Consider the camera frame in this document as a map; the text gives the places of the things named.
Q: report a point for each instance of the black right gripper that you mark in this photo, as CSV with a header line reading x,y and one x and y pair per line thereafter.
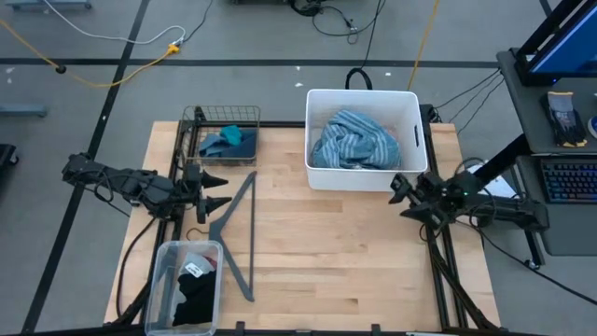
x,y
431,193

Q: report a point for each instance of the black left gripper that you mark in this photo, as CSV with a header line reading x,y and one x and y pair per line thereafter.
x,y
193,186

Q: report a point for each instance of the computer monitor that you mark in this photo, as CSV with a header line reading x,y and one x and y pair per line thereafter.
x,y
573,46

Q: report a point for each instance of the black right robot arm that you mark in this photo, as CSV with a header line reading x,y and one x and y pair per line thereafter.
x,y
513,212

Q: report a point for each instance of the white handwritten paper tag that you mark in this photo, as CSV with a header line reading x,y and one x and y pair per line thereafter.
x,y
195,270

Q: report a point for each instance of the white round object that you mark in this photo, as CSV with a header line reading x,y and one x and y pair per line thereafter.
x,y
593,127

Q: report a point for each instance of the grey computer desk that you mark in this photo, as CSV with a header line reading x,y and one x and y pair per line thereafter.
x,y
527,116

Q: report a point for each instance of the clear plastic bin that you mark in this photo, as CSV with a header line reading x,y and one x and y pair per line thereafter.
x,y
158,280

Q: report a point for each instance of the black caster foot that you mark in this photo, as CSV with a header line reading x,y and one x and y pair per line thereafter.
x,y
7,154

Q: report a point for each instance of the grey black work glove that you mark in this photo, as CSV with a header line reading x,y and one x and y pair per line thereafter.
x,y
557,116
577,130

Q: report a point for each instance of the grey clothes hanger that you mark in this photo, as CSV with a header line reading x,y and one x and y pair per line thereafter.
x,y
252,233

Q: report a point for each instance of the black cloth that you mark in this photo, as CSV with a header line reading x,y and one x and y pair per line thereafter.
x,y
196,298

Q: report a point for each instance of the bright teal cloth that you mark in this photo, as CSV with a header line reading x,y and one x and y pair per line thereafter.
x,y
231,134

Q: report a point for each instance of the small black floor puck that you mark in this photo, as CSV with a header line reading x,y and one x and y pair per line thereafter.
x,y
60,70

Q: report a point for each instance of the dark navy cloth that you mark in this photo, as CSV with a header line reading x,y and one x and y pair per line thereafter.
x,y
246,147

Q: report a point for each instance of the light grey cloth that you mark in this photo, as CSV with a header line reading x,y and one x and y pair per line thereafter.
x,y
189,258

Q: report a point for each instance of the black power adapter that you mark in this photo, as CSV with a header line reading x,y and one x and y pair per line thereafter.
x,y
426,113

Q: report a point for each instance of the black upright post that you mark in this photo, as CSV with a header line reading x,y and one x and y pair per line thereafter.
x,y
506,158

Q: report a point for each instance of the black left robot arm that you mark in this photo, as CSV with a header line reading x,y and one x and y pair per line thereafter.
x,y
140,186

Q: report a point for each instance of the blue striped cloth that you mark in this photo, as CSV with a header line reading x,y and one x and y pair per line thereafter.
x,y
354,140

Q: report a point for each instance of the white paper sheet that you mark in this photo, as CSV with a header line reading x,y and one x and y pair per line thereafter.
x,y
501,186

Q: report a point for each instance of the white perforated plastic bin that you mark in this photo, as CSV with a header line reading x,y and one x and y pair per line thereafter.
x,y
364,179

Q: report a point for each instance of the blue-teal waffle towel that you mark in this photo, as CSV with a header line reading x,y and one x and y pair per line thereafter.
x,y
212,145

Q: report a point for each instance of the black backlit keyboard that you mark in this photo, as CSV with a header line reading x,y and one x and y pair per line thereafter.
x,y
571,179

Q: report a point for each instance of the black aluminium table frame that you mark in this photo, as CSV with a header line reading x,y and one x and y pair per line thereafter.
x,y
280,124

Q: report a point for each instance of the grey metal base bar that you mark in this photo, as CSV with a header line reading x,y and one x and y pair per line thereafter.
x,y
46,4
23,110

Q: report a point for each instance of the maroon cloth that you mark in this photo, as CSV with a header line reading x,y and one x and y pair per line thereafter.
x,y
213,262

